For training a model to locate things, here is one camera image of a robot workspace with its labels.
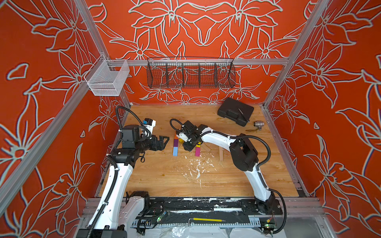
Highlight black plastic tool case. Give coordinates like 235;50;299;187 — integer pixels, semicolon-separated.
217;98;254;127

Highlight light blue block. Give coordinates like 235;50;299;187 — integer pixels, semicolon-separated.
173;146;179;156

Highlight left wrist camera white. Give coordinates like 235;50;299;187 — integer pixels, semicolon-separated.
143;118;156;133

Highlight small silver metal fitting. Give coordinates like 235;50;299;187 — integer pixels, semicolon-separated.
253;121;265;131

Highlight yellow pencil on rail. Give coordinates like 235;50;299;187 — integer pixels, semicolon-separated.
192;218;225;222

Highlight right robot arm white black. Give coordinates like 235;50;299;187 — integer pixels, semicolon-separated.
169;119;286;214

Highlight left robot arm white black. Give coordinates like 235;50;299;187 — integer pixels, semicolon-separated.
76;106;170;238

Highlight natural wood block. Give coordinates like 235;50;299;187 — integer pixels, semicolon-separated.
219;147;224;162
201;144;211;153

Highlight black wire wall basket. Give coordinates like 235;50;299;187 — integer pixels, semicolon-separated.
146;56;236;89

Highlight white mesh wall basket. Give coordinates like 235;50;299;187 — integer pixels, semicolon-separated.
84;55;130;96

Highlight magenta block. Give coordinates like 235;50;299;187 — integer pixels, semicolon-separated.
195;147;201;157

